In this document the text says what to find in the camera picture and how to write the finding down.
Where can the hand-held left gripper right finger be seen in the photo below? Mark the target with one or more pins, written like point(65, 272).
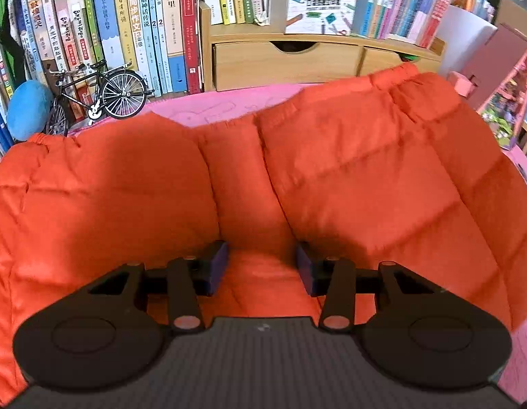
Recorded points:
point(304, 264)

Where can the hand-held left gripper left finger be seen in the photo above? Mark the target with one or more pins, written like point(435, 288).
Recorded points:
point(218, 264)

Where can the orange puffer jacket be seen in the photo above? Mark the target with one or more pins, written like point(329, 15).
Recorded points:
point(340, 170)

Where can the pink blanket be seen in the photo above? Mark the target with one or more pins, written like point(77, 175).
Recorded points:
point(212, 106)

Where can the black model bicycle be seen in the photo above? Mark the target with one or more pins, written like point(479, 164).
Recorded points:
point(123, 96)

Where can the wooden drawer organizer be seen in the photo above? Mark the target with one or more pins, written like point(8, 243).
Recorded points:
point(255, 66)

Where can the blue plush ball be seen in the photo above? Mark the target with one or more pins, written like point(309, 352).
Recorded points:
point(29, 110)

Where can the row of colourful paperback books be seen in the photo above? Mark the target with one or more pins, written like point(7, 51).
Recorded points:
point(118, 25)

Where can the white patterned box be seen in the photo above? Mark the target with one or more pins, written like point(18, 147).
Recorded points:
point(318, 4)

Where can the pink toy house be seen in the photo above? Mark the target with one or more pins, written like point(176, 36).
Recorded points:
point(506, 89)

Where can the white board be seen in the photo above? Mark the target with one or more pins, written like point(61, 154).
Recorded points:
point(463, 34)

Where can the row of pastel books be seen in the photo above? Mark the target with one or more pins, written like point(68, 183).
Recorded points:
point(408, 0)

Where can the cardboard box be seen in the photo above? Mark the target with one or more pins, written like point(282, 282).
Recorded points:
point(516, 17)

